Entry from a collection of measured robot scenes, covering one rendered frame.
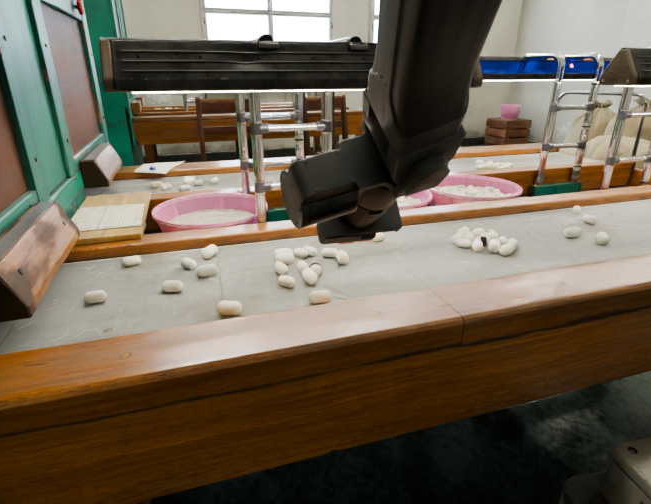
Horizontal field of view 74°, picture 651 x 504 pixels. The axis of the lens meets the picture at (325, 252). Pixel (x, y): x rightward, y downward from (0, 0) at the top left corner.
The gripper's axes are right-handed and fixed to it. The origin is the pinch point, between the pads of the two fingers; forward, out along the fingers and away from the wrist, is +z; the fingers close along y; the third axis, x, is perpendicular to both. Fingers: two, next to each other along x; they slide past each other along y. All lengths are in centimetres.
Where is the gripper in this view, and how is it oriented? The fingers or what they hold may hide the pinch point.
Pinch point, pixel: (339, 233)
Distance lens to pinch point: 59.8
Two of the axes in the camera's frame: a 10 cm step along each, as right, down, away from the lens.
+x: 1.8, 9.5, -2.7
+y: -9.6, 1.1, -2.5
